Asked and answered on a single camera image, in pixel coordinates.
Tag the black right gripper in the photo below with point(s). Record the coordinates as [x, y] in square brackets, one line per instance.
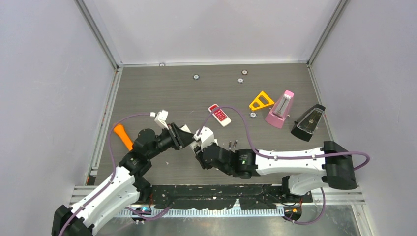
[204, 164]

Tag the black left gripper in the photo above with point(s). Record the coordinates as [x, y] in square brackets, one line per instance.
[180, 138]

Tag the white remote control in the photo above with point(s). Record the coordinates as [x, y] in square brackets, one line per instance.
[219, 115]

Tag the slim white black remote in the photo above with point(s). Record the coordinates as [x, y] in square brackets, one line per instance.
[185, 128]

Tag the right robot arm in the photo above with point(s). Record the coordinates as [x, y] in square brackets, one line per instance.
[326, 166]

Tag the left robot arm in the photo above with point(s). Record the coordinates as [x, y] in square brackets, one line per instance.
[125, 186]

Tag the pink metronome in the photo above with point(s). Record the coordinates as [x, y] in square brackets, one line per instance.
[280, 110]

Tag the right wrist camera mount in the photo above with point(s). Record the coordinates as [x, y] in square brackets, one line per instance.
[203, 139]

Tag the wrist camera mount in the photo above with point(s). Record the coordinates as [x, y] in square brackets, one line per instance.
[160, 118]
[203, 139]

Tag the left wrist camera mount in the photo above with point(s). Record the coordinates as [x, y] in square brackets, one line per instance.
[160, 118]

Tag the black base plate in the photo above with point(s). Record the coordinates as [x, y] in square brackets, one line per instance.
[223, 196]

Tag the orange handle tool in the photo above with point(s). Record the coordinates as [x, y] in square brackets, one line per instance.
[122, 134]

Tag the yellow triangular plastic frame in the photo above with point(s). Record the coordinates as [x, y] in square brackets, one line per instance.
[262, 100]

